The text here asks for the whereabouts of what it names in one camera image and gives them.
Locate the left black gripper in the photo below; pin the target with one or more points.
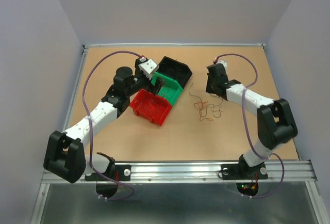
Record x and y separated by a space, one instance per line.
154 89

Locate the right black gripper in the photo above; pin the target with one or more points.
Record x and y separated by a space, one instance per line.
208 88

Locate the green plastic bin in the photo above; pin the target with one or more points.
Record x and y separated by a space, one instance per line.
170 90

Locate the black plastic bin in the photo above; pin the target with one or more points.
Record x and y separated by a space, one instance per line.
175 69

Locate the red plastic bin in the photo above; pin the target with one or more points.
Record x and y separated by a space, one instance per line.
153 108

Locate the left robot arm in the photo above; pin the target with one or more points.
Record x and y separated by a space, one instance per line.
65 152

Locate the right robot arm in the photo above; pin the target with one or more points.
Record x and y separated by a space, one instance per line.
275 122

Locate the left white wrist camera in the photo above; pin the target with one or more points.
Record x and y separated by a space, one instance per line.
148 67

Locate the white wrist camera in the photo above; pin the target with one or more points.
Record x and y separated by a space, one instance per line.
220 61
148 67

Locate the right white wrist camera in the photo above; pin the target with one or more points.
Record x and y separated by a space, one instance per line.
220 61

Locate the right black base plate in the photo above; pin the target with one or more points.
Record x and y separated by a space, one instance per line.
232 172

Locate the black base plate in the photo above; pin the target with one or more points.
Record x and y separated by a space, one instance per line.
116 172
232 172

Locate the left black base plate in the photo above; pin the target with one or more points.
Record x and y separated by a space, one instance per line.
116 172

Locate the aluminium rail frame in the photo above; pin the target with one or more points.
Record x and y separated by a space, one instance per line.
174 168

